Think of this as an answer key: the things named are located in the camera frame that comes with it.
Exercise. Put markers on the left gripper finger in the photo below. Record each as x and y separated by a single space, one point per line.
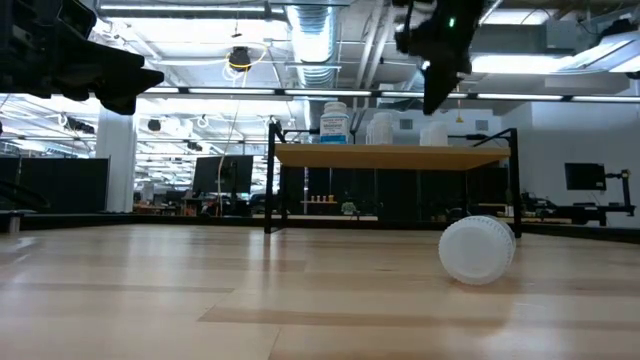
120 105
130 72

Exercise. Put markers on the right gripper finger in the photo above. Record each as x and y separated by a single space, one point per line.
439 87

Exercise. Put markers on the white melatonin supplement bottle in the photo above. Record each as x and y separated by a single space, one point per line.
334 127

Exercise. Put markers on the translucent white plastic bottle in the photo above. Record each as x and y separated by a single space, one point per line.
477 250

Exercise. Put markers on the wooden shelf black metal legs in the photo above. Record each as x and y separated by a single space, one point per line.
390 157

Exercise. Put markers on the white pillar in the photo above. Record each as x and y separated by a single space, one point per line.
116 165

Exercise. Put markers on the rectangular ceiling light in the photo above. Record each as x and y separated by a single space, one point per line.
520 63

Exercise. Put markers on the black partition panel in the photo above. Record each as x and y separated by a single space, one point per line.
55 185

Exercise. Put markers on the black ceiling-hung device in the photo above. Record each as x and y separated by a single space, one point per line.
240 57

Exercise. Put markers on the black desk monitor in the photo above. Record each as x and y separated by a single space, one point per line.
222 175

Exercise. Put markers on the long ceiling light rail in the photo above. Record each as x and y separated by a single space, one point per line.
325 92

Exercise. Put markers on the black metal table frame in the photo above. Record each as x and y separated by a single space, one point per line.
150 220

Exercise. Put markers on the silver ribbed air duct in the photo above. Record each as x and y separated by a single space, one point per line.
312 45

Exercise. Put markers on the black wall screen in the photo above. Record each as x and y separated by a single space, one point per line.
585 176

